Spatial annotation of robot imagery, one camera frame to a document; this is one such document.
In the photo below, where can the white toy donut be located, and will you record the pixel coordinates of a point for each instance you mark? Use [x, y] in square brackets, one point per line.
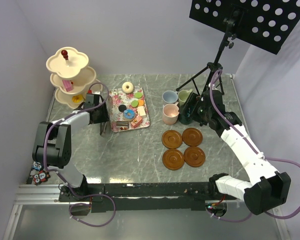
[127, 87]

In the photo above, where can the pink toy cake slice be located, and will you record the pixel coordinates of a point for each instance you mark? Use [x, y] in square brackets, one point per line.
[136, 122]

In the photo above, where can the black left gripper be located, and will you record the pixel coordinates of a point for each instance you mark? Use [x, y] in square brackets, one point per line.
[105, 117]

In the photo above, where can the light blue mug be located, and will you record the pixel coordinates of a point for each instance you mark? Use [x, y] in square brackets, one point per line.
[169, 97]

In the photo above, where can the pink toy popsicle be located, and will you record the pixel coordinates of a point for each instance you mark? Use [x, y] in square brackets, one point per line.
[67, 85]

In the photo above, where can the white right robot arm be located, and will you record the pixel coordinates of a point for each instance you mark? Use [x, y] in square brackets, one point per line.
[266, 188]

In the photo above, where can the metal serving tongs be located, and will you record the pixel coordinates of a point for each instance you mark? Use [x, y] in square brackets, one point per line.
[103, 128]

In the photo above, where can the blue frosted toy donut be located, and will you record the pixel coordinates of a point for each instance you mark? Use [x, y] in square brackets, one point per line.
[129, 115]

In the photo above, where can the light green mug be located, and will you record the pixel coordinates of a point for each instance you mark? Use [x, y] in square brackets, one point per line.
[183, 96]

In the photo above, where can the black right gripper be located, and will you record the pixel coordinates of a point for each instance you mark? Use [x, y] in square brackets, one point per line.
[195, 100]

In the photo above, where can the brown wooden coaster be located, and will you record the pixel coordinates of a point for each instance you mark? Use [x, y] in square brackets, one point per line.
[194, 156]
[171, 139]
[173, 159]
[192, 137]

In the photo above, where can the black perforated calibration board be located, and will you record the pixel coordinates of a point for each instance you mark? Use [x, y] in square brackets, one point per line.
[265, 24]

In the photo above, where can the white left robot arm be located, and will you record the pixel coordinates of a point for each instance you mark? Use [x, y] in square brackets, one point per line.
[53, 141]

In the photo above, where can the chocolate layer toy cake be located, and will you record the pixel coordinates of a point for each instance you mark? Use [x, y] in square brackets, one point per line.
[122, 125]

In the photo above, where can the pink mug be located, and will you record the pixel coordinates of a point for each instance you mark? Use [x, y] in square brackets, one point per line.
[170, 113]

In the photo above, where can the aluminium frame rail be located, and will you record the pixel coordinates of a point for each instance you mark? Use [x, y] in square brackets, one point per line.
[28, 194]

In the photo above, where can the orange toy macaron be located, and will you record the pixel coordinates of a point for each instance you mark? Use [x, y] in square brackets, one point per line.
[140, 102]

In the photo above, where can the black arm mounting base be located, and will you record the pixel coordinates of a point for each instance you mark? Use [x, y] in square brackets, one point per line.
[146, 196]

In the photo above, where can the green toy macaron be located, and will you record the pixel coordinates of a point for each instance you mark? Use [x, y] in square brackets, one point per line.
[138, 95]
[135, 103]

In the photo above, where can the black toy cookie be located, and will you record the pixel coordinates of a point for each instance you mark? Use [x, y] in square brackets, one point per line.
[122, 108]

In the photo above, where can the cream toy wafer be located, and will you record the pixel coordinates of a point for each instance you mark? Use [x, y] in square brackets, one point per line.
[141, 111]

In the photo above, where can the floral serving tray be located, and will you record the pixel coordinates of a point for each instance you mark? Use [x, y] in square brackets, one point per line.
[118, 97]

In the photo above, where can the cream three-tier dessert stand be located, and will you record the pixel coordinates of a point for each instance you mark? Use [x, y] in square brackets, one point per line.
[70, 64]

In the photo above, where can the dark green mug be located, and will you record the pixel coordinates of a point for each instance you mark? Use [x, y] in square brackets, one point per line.
[185, 115]

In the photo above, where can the yellow toy tart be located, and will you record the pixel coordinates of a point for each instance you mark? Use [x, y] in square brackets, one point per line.
[78, 99]

